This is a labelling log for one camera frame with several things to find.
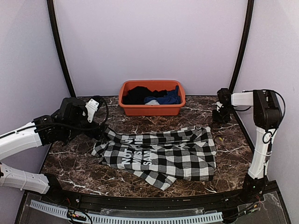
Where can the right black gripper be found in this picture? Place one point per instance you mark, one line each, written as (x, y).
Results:
(216, 119)

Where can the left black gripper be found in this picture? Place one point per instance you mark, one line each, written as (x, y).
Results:
(91, 132)

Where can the black white plaid shirt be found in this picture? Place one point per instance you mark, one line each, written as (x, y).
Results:
(160, 158)

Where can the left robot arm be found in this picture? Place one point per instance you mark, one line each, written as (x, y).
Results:
(42, 131)

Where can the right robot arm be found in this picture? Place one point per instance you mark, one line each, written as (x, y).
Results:
(267, 117)

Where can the orange plastic basin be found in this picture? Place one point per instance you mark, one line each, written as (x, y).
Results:
(153, 109)

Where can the blue garment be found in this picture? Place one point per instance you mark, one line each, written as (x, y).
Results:
(164, 97)

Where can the black garment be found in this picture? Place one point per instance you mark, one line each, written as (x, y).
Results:
(137, 95)

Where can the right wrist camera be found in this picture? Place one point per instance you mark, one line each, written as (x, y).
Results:
(224, 98)

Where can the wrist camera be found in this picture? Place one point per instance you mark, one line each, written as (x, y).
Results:
(75, 111)
(224, 98)

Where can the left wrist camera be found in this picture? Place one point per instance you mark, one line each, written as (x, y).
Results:
(75, 111)

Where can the black front rail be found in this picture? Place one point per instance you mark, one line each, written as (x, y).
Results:
(89, 202)

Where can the white slotted cable duct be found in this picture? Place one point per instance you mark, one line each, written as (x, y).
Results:
(112, 216)

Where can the right black frame post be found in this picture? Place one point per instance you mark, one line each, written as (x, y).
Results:
(243, 44)

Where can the black frame post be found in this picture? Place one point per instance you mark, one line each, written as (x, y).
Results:
(59, 48)
(243, 44)

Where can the left black frame post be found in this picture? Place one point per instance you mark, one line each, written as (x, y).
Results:
(59, 48)

